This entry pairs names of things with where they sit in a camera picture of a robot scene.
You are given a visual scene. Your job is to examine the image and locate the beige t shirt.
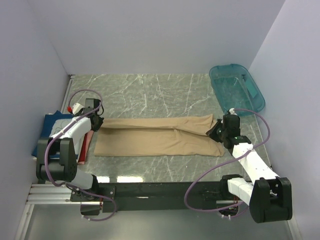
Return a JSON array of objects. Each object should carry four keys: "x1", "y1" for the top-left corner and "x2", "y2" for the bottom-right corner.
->
[{"x1": 94, "y1": 114, "x2": 225, "y2": 157}]

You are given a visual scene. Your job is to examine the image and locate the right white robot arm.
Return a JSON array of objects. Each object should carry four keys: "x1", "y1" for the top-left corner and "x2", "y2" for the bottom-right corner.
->
[{"x1": 206, "y1": 113, "x2": 293, "y2": 223}]

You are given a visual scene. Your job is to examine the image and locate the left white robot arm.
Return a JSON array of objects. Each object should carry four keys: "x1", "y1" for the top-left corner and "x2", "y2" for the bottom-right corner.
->
[{"x1": 35, "y1": 98, "x2": 104, "y2": 198}]

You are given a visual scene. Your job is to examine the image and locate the red folded t shirt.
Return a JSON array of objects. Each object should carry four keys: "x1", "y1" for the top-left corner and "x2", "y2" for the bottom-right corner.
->
[{"x1": 77, "y1": 130, "x2": 94, "y2": 165}]

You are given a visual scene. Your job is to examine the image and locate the teal plastic bin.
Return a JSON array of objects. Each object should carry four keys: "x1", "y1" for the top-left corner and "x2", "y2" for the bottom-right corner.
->
[{"x1": 209, "y1": 63, "x2": 266, "y2": 113}]

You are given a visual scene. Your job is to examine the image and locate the black base beam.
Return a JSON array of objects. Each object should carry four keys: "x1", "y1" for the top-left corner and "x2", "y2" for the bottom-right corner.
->
[{"x1": 69, "y1": 181, "x2": 241, "y2": 216}]

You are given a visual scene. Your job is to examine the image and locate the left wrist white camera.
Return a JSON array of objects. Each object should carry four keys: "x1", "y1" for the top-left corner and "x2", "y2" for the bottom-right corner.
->
[{"x1": 67, "y1": 102, "x2": 84, "y2": 115}]

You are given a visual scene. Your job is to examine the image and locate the wrist white camera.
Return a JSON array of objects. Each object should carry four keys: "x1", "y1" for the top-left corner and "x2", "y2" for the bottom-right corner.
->
[
  {"x1": 67, "y1": 102, "x2": 84, "y2": 115},
  {"x1": 227, "y1": 108, "x2": 237, "y2": 115}
]

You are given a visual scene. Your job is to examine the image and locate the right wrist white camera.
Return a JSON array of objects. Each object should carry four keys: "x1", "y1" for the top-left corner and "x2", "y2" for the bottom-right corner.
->
[{"x1": 227, "y1": 108, "x2": 237, "y2": 115}]

